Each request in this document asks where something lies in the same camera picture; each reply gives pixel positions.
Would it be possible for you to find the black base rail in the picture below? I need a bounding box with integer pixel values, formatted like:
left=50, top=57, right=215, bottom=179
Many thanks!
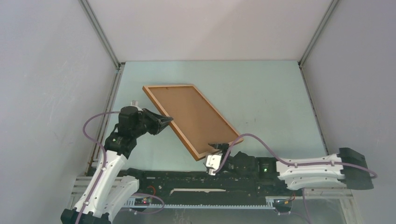
left=119, top=169, right=310, bottom=205

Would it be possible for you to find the purple cable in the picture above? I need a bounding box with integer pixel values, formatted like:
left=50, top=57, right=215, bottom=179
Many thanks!
left=213, top=133, right=379, bottom=224
left=74, top=111, right=166, bottom=224

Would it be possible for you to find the left aluminium corner post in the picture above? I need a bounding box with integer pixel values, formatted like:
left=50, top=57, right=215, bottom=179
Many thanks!
left=78, top=0, right=121, bottom=69

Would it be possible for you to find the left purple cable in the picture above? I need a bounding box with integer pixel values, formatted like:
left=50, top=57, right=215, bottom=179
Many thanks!
left=74, top=111, right=166, bottom=224

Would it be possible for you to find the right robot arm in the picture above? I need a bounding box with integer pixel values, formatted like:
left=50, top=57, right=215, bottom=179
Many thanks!
left=204, top=143, right=374, bottom=195

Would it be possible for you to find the wooden picture frame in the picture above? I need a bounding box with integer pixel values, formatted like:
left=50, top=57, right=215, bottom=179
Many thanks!
left=142, top=84, right=244, bottom=162

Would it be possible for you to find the right aluminium corner post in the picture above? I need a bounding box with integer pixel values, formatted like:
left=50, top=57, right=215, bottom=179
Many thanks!
left=298, top=0, right=340, bottom=68

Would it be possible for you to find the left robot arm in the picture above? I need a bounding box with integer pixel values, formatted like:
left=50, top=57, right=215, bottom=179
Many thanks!
left=61, top=105, right=173, bottom=224

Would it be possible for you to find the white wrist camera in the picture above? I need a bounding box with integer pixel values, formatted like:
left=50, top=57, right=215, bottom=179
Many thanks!
left=130, top=100, right=139, bottom=107
left=205, top=154, right=222, bottom=176

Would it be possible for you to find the brown backing board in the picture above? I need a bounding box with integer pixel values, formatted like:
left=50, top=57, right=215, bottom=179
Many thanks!
left=148, top=86, right=240, bottom=155

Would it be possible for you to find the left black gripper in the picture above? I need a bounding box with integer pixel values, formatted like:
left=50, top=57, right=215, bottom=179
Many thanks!
left=132, top=108, right=172, bottom=138

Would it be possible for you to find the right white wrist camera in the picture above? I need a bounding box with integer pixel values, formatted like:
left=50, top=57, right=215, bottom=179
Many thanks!
left=205, top=154, right=222, bottom=176

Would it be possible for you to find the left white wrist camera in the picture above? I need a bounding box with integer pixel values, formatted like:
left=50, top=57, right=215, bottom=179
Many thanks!
left=130, top=100, right=139, bottom=107

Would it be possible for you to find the grey slotted cable duct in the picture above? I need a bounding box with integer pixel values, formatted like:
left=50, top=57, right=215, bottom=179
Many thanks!
left=120, top=197, right=276, bottom=210

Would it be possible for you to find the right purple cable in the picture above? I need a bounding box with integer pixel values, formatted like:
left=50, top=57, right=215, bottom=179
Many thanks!
left=213, top=133, right=379, bottom=224

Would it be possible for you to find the aluminium corner post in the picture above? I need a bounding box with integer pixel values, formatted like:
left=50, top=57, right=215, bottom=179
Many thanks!
left=78, top=0, right=121, bottom=69
left=298, top=0, right=340, bottom=68

